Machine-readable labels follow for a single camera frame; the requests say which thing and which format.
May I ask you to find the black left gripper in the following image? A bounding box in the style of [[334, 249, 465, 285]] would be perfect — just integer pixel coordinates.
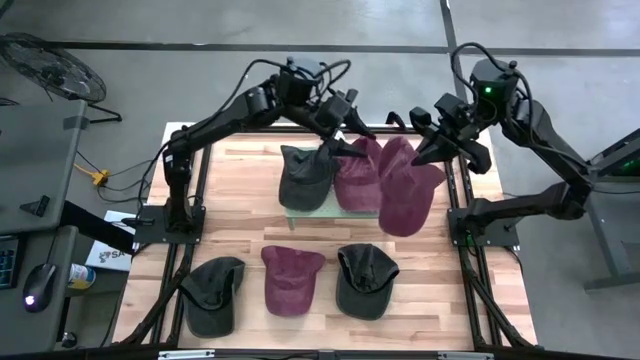
[[314, 89, 377, 159]]

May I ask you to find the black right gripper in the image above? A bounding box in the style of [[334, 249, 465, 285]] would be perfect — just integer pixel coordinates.
[[409, 94, 494, 175]]

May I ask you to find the maroon baseball cap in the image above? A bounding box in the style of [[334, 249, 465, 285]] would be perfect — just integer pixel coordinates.
[[259, 244, 327, 318], [333, 136, 385, 215], [377, 135, 448, 239]]

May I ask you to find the dark grey baseball cap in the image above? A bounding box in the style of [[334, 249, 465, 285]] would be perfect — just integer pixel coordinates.
[[277, 143, 342, 213], [178, 256, 247, 340], [334, 243, 401, 322]]

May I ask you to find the green perforated metal shelf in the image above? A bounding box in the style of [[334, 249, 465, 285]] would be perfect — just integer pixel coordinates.
[[282, 192, 382, 232]]

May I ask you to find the grey metal stand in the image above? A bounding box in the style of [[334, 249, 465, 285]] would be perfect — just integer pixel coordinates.
[[579, 127, 640, 292]]

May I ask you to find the white printed cardboard box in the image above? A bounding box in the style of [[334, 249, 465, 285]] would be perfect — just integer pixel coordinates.
[[84, 209, 139, 274]]

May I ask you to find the white and yellow can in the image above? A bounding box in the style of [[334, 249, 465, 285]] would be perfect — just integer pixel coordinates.
[[67, 263, 97, 291]]

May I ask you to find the black floor fan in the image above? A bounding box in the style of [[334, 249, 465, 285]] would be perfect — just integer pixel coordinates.
[[0, 32, 124, 125]]

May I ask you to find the grey side desk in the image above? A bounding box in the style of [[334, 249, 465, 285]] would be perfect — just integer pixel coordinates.
[[0, 97, 89, 354]]

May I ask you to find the black wedge block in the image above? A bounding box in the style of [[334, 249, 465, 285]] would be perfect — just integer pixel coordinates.
[[19, 194, 51, 218]]

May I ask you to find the black computer mouse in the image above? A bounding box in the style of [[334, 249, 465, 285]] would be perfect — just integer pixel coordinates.
[[21, 262, 59, 314]]

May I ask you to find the black backlit keyboard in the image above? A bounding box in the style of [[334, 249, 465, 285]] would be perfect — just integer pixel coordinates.
[[0, 235, 21, 291]]

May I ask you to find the silver bracket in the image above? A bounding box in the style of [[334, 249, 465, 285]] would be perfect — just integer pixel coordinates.
[[157, 349, 216, 360], [438, 351, 496, 360]]

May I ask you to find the yellow power cord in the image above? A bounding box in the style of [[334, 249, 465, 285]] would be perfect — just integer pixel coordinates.
[[74, 162, 111, 188]]

